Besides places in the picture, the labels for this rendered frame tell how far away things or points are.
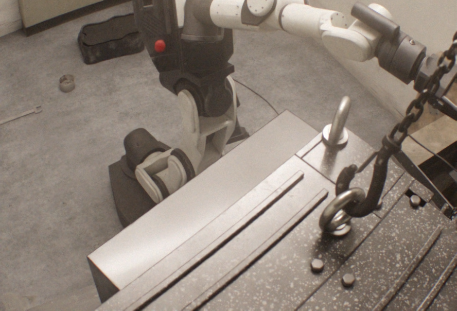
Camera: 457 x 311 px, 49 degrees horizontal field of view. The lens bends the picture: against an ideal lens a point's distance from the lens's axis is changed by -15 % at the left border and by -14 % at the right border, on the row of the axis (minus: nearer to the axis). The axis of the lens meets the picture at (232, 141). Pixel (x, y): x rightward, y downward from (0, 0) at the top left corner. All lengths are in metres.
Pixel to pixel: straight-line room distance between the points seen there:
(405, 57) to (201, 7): 0.58
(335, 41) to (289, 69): 2.41
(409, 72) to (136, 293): 0.63
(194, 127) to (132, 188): 0.81
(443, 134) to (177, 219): 1.71
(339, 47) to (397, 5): 2.03
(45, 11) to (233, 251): 3.09
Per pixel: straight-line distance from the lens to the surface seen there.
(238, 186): 0.89
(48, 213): 2.72
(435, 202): 2.09
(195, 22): 1.41
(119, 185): 2.56
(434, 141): 2.34
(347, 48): 1.05
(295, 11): 1.16
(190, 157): 2.00
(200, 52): 1.63
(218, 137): 1.96
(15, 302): 2.47
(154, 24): 1.60
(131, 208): 2.48
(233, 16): 1.29
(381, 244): 0.72
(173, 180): 2.10
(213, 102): 1.76
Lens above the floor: 2.18
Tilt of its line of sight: 47 degrees down
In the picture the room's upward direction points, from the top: 8 degrees clockwise
